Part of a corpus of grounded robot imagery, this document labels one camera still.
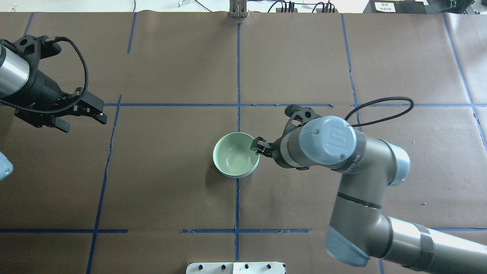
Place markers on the aluminium frame post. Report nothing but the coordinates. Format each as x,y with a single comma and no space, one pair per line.
238,9

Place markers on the green bowl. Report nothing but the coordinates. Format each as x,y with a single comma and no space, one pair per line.
233,157

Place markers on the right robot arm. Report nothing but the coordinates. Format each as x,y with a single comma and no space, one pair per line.
358,228

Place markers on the black power box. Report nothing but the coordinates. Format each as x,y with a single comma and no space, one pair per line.
394,6

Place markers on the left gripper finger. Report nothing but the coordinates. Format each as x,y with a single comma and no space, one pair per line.
58,123

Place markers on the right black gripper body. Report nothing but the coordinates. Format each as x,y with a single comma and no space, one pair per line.
277,153

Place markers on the white mounting pillar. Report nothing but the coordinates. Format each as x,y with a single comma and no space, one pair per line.
272,267

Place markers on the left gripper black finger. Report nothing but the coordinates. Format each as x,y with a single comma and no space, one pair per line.
89,105

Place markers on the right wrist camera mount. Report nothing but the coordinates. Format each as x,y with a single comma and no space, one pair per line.
298,117

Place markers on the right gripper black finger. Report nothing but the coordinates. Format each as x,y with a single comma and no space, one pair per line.
260,146

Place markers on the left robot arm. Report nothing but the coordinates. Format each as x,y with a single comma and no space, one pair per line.
36,97

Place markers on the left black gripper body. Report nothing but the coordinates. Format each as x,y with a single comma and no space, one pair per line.
41,88

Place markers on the blue bowl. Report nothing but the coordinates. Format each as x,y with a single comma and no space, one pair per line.
241,171

